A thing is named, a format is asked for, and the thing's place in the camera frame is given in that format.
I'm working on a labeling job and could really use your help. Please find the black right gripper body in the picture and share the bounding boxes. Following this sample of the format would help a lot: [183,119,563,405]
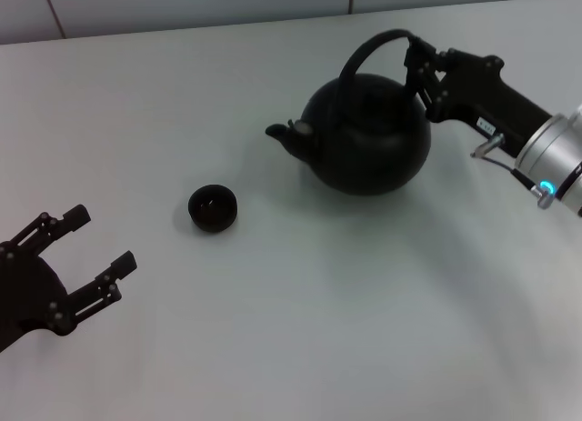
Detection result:
[424,47,555,159]

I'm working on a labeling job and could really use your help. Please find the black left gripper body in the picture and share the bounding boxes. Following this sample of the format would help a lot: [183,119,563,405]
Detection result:
[0,241,79,355]

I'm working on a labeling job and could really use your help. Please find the black round teapot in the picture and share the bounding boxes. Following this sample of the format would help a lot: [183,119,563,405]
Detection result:
[265,28,433,197]

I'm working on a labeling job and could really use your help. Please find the dark brown teacup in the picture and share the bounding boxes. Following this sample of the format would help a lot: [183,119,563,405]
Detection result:
[187,184,240,234]

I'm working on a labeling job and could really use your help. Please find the right arm connector cable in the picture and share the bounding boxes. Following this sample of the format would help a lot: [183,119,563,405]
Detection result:
[470,133,555,209]

